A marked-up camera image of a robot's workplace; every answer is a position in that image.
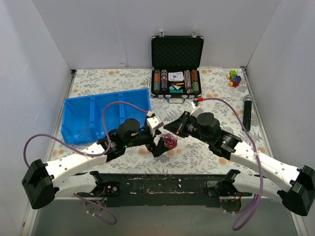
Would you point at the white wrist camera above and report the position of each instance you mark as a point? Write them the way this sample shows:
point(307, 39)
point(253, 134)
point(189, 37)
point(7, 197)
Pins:
point(196, 108)
point(154, 124)

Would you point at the playing card deck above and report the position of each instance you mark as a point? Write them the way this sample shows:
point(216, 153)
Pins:
point(175, 76)

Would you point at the black poker chip case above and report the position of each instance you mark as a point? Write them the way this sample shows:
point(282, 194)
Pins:
point(175, 54)

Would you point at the black handheld microphone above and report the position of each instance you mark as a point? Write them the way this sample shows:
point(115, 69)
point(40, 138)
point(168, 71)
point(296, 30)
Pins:
point(247, 115)

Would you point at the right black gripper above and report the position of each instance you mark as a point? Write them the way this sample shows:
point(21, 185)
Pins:
point(183, 125)

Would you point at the blue plastic divided bin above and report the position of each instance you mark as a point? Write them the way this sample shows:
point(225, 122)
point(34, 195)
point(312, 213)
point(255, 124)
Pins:
point(82, 122)

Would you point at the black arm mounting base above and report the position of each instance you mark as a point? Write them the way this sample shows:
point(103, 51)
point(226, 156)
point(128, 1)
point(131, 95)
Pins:
point(130, 190)

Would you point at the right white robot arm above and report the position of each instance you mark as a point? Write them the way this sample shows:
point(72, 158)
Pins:
point(293, 186)

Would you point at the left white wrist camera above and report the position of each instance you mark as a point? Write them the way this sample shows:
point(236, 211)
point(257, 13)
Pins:
point(154, 124)

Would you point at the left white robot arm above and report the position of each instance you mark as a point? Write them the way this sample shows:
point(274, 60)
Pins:
point(44, 181)

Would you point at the colourful toy block train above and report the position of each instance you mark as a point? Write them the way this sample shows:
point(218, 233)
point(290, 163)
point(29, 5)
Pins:
point(234, 78)

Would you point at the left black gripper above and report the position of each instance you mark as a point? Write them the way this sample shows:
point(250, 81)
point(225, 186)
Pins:
point(154, 145)

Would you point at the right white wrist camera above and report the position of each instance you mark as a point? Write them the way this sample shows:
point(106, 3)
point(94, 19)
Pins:
point(196, 108)

